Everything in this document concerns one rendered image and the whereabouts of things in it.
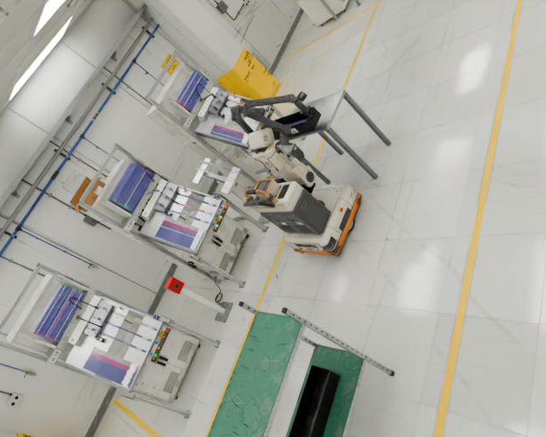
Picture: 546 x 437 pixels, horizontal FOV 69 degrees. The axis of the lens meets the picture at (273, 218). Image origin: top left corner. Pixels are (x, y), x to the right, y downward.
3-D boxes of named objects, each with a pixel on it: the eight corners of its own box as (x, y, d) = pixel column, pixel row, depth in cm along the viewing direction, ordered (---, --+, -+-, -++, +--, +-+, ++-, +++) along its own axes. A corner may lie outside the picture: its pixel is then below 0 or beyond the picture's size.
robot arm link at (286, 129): (238, 115, 338) (240, 113, 328) (244, 101, 339) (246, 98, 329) (287, 137, 347) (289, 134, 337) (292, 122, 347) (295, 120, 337)
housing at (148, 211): (171, 186, 472) (167, 180, 459) (152, 222, 453) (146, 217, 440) (165, 185, 473) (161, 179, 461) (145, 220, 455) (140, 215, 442)
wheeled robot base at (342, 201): (341, 257, 366) (323, 244, 354) (295, 253, 417) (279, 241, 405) (365, 195, 387) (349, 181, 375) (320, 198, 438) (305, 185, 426)
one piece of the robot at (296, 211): (331, 243, 365) (267, 192, 323) (293, 240, 409) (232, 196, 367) (343, 211, 376) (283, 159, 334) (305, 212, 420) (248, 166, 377)
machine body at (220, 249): (251, 231, 513) (214, 206, 482) (230, 282, 487) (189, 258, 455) (224, 234, 563) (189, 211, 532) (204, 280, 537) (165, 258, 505)
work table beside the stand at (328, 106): (377, 179, 393) (326, 127, 353) (327, 185, 449) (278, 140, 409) (391, 142, 407) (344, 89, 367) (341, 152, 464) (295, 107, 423)
